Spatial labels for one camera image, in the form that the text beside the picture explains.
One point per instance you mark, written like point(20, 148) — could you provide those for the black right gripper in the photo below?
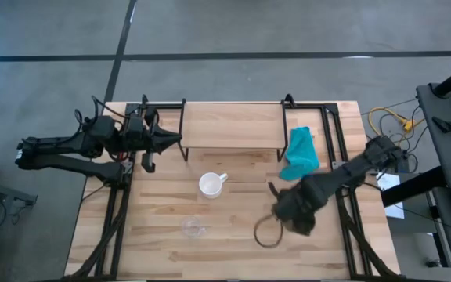
point(298, 199)

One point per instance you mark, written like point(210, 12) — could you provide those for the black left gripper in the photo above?
point(135, 133)

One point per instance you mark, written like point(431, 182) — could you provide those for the black support bar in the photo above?
point(411, 187)

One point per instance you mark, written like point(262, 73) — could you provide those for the black aluminium table frame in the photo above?
point(329, 129)

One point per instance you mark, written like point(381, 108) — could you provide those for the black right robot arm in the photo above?
point(366, 164)

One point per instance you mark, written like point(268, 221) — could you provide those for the white paper sheet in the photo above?
point(390, 184)

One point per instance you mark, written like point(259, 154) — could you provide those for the white ceramic mug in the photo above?
point(211, 185)

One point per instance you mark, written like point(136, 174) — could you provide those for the grey metal stand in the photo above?
point(2, 190)

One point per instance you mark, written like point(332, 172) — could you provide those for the wooden shelf with black legs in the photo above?
point(231, 125)

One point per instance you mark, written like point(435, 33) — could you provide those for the teal cloth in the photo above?
point(300, 154)

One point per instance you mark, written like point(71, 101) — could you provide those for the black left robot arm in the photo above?
point(73, 166)

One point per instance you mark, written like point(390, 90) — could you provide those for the clear glass cup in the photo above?
point(191, 226)

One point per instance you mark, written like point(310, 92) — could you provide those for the grey side table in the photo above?
point(450, 149)

